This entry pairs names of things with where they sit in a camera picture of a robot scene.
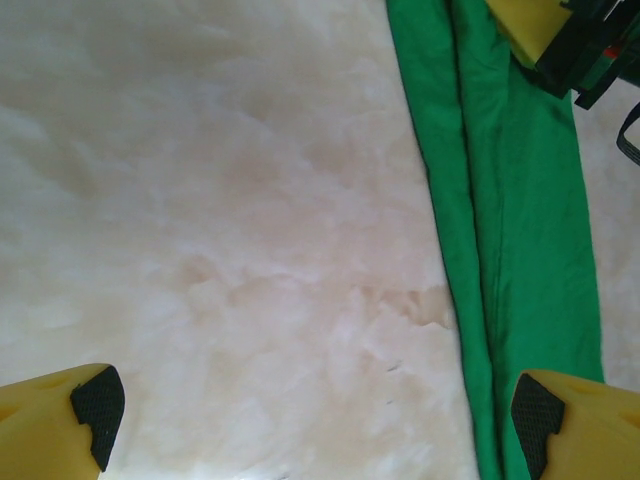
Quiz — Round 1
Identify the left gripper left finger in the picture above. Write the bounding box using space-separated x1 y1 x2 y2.
0 363 126 480

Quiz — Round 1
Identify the black strap loop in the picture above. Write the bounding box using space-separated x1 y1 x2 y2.
616 101 640 167

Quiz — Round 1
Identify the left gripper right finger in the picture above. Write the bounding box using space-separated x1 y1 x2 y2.
509 368 640 480

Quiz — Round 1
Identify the green t-shirt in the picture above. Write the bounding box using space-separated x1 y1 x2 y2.
384 0 607 480

